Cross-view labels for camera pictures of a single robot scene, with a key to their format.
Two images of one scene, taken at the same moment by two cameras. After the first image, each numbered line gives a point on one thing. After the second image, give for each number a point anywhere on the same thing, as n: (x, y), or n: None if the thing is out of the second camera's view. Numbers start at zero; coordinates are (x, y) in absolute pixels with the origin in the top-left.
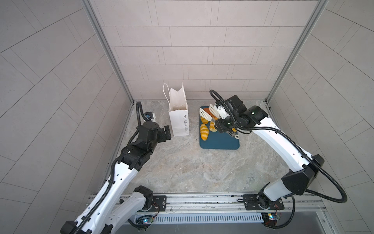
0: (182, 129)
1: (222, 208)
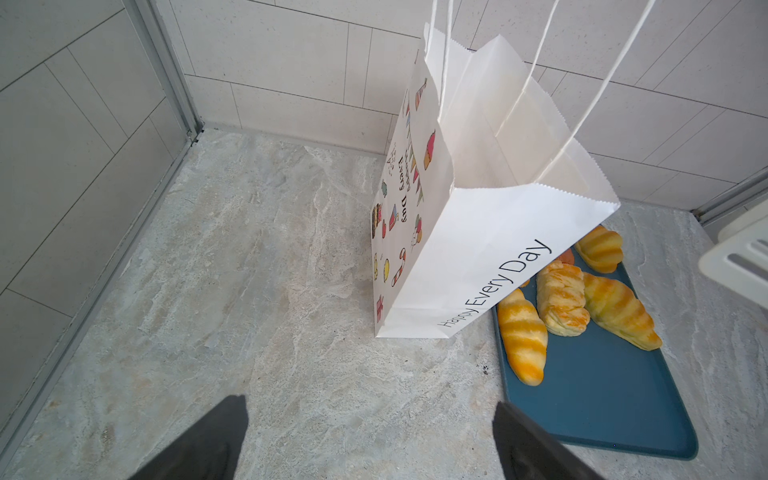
0: (483, 184)
1: None
